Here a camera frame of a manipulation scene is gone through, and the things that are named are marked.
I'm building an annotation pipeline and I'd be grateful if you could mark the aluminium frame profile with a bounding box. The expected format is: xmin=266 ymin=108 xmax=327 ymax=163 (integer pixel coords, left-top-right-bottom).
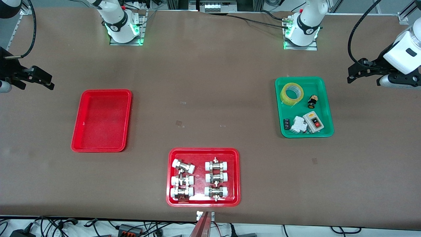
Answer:
xmin=397 ymin=0 xmax=421 ymax=24

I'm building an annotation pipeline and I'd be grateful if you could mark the metal fitting with white caps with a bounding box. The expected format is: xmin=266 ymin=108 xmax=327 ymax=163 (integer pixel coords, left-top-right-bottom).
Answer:
xmin=172 ymin=159 xmax=196 ymax=174
xmin=205 ymin=157 xmax=230 ymax=172
xmin=204 ymin=185 xmax=229 ymax=201
xmin=205 ymin=172 xmax=229 ymax=184
xmin=170 ymin=187 xmax=195 ymax=201
xmin=171 ymin=174 xmax=195 ymax=188

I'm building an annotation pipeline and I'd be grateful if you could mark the black table cable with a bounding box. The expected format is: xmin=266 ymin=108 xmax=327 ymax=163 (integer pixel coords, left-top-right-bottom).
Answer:
xmin=226 ymin=14 xmax=290 ymax=29

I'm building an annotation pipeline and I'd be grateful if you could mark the grey terminal block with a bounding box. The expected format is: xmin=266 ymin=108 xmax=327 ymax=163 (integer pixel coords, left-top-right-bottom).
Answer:
xmin=199 ymin=0 xmax=237 ymax=13

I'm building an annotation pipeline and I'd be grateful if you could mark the aluminium camera mount post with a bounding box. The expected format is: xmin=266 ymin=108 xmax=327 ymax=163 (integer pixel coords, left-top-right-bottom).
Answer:
xmin=189 ymin=211 xmax=215 ymax=237

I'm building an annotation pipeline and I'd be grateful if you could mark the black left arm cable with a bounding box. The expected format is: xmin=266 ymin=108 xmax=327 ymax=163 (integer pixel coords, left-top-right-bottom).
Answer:
xmin=348 ymin=0 xmax=385 ymax=70

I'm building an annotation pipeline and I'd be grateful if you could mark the yellow packing tape roll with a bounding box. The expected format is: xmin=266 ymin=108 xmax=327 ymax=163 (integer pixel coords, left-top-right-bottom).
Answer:
xmin=280 ymin=82 xmax=305 ymax=107

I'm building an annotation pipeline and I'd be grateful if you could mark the red plastic tray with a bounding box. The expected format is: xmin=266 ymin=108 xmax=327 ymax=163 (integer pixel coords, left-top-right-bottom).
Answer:
xmin=71 ymin=89 xmax=132 ymax=153
xmin=166 ymin=147 xmax=241 ymax=207

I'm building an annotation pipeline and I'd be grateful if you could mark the white circuit breaker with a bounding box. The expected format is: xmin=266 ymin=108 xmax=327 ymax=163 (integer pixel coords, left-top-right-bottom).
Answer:
xmin=289 ymin=116 xmax=308 ymax=134

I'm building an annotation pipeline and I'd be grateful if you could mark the black orange connector box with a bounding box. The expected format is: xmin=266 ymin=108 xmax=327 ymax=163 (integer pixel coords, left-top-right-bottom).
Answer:
xmin=117 ymin=224 xmax=144 ymax=236

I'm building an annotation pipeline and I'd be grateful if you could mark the grey on-off switch box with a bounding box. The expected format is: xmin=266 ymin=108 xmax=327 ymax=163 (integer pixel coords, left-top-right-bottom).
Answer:
xmin=303 ymin=111 xmax=325 ymax=133

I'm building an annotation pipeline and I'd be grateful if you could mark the black power adapter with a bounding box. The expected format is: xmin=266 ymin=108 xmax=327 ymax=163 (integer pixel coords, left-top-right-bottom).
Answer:
xmin=9 ymin=227 xmax=37 ymax=237

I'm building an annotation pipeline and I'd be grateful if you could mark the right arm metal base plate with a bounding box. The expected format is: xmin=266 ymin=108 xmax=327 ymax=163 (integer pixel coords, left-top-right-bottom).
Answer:
xmin=110 ymin=9 xmax=147 ymax=46

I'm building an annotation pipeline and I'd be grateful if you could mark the black power plug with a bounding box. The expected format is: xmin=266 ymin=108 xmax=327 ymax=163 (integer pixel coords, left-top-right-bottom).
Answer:
xmin=227 ymin=224 xmax=258 ymax=237

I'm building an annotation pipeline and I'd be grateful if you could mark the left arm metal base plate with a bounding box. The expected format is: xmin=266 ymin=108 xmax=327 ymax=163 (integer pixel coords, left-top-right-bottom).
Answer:
xmin=283 ymin=19 xmax=318 ymax=51

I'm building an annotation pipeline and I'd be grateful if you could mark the green plastic tray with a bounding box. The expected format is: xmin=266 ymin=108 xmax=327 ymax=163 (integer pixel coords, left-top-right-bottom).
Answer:
xmin=275 ymin=76 xmax=334 ymax=138

